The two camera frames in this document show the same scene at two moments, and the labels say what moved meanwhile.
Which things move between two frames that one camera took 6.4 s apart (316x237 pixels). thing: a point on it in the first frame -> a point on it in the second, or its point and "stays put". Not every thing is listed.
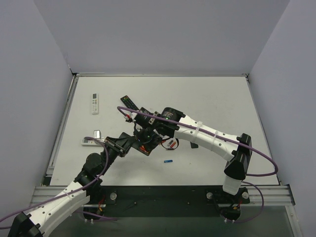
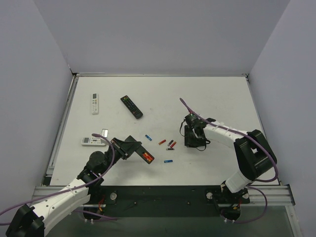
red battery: (142, 148) -> (149, 158)
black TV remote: (128, 103) stays put
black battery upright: (170, 142) stays put
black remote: (144, 148) -> (141, 149)
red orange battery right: (173, 144) stays put
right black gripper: (144, 114) -> (193, 133)
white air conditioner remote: (95, 103) stays put
